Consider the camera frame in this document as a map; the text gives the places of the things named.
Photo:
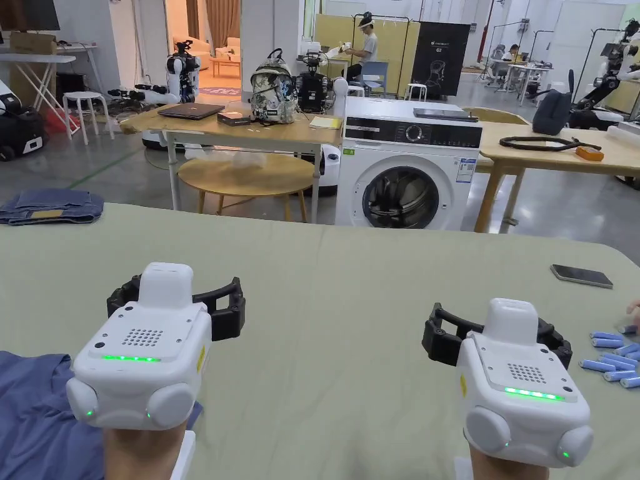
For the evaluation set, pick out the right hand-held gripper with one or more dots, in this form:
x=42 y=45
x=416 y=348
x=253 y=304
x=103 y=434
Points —
x=520 y=400

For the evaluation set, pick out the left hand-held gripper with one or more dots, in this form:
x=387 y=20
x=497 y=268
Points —
x=135 y=350

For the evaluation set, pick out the person's right hand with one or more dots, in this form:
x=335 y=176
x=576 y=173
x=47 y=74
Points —
x=515 y=470

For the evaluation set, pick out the person's left hand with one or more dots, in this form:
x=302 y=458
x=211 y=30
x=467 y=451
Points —
x=137 y=455

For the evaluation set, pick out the black smartphone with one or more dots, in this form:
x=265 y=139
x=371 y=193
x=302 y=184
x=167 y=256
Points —
x=581 y=275

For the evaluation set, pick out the pile of blue batteries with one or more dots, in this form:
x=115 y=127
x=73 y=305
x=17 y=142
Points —
x=615 y=361

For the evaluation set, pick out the bed with pale green sheet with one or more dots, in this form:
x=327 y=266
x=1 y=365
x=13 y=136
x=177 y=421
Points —
x=325 y=300

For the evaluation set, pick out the folded blue denim garment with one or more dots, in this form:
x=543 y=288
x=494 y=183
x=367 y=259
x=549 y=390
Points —
x=50 y=205

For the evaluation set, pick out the blue shirt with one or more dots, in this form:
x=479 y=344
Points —
x=35 y=415

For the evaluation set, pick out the white washing machine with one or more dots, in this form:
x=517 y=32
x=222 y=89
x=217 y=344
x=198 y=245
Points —
x=410 y=165

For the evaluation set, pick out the black standing banner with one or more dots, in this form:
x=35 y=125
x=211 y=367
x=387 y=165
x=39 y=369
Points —
x=440 y=60

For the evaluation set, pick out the white and black humanoid robot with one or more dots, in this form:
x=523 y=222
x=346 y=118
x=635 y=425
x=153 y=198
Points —
x=615 y=75

